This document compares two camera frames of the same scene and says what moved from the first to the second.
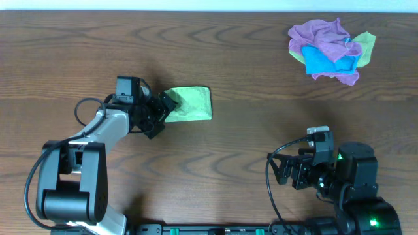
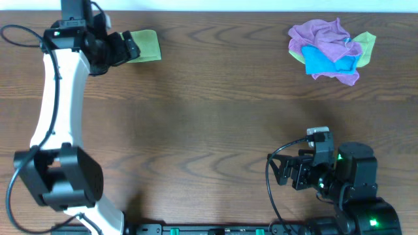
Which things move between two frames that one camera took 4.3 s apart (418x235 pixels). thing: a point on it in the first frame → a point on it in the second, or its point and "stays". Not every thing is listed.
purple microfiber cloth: (332, 38) stays
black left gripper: (155, 102) → (123, 55)
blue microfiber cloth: (317, 63) stays
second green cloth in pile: (366, 40) stays
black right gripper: (280, 173) stays
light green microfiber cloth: (194, 104) → (147, 43)
